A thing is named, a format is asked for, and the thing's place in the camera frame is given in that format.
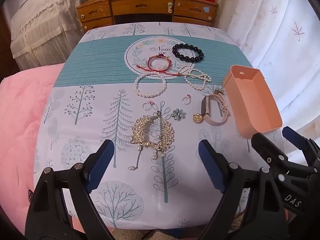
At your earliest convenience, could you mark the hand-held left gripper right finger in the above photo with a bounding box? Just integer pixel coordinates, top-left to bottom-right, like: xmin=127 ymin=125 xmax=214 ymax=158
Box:
xmin=197 ymin=139 xmax=286 ymax=240

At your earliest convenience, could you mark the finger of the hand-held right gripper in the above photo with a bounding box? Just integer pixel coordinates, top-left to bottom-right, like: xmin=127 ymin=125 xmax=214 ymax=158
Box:
xmin=282 ymin=126 xmax=320 ymax=170
xmin=251 ymin=132 xmax=315 ymax=177

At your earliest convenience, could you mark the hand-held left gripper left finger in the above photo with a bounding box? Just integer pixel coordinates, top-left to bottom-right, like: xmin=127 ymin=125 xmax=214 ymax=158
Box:
xmin=24 ymin=139 xmax=115 ymax=240

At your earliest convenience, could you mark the peach plastic box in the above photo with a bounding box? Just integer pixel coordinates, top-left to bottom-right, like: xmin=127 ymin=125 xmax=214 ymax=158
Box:
xmin=222 ymin=65 xmax=283 ymax=139

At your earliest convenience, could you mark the gold leaf hair comb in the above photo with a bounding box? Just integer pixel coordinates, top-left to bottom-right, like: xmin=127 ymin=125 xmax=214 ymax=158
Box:
xmin=128 ymin=111 xmax=177 ymax=172

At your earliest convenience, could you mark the pink smart band watch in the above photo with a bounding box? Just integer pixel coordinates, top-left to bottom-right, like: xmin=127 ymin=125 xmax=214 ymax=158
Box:
xmin=201 ymin=93 xmax=231 ymax=126

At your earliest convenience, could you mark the white pearl bracelet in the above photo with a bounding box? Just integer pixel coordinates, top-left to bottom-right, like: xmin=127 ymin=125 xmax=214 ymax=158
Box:
xmin=134 ymin=71 xmax=167 ymax=98

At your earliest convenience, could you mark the black bead bracelet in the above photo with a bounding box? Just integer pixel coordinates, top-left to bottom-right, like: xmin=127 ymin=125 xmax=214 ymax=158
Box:
xmin=172 ymin=43 xmax=204 ymax=63

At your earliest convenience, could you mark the flower brooch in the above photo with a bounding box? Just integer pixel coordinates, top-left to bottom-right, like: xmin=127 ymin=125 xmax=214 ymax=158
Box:
xmin=171 ymin=108 xmax=186 ymax=121

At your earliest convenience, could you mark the pink blanket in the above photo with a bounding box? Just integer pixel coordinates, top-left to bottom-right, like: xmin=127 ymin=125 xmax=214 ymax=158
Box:
xmin=0 ymin=64 xmax=73 ymax=232

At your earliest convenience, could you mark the white leaf print curtain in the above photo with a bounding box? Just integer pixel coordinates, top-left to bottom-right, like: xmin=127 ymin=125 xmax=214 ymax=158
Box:
xmin=212 ymin=0 xmax=320 ymax=161

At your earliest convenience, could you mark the white lace covered bed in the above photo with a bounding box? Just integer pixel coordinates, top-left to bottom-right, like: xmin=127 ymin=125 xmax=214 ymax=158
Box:
xmin=9 ymin=0 xmax=87 ymax=71

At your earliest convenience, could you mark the wooden dresser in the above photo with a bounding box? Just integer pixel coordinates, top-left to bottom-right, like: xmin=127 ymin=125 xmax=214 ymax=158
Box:
xmin=76 ymin=0 xmax=219 ymax=32

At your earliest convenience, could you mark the long pearl necklace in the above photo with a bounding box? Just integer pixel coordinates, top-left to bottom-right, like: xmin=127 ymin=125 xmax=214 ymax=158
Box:
xmin=178 ymin=65 xmax=212 ymax=91

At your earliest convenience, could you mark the red string bracelet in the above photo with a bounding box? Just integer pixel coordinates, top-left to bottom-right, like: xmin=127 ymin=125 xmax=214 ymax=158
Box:
xmin=137 ymin=54 xmax=181 ymax=77

